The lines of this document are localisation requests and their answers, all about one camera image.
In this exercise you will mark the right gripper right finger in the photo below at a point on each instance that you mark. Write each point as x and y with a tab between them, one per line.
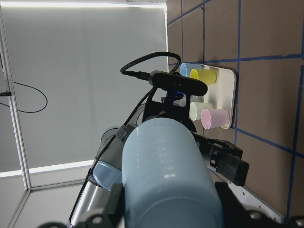
236	216

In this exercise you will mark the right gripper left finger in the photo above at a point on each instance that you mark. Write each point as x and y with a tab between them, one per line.
98	208

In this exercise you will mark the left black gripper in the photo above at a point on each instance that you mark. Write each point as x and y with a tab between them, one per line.
223	156

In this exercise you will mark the pale blue cup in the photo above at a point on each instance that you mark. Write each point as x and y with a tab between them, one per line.
166	182

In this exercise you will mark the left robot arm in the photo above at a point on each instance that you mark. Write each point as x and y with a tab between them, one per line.
106	170

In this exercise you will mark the pink cup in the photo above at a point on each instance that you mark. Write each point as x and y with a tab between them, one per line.
212	118

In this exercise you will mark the cream white cup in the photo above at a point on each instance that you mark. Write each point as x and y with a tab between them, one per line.
196	109

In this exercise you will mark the yellow cup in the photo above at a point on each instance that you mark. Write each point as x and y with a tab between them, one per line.
204	75

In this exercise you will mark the cream plastic tray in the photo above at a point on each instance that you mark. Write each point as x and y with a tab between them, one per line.
221	94

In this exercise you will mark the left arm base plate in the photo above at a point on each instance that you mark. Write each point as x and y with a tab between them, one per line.
252	201

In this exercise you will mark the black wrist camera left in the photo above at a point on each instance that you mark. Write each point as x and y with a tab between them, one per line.
175	82

